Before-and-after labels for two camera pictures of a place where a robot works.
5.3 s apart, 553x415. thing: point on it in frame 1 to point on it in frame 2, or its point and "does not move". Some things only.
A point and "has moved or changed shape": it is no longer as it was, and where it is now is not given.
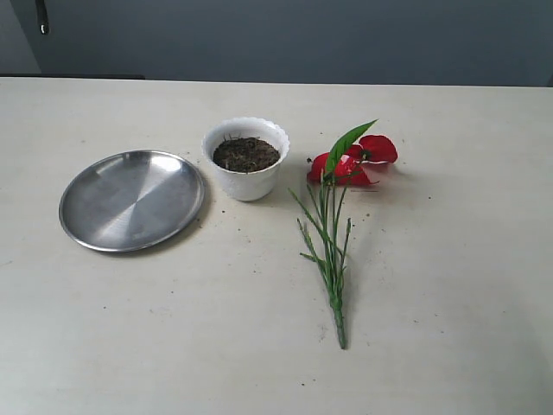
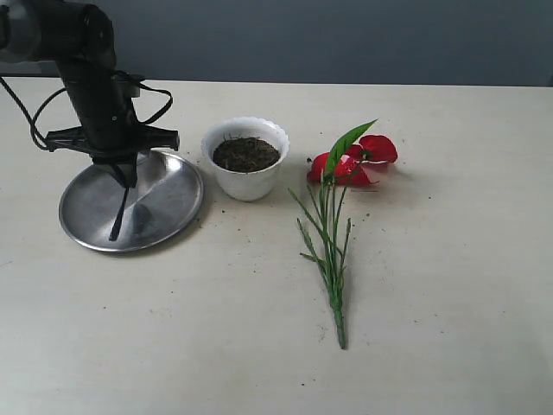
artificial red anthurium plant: x=349 y=162 does not move
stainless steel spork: x=44 y=23 has moved or changed shape
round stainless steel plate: x=130 y=200 does not move
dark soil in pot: x=245 y=154 does not move
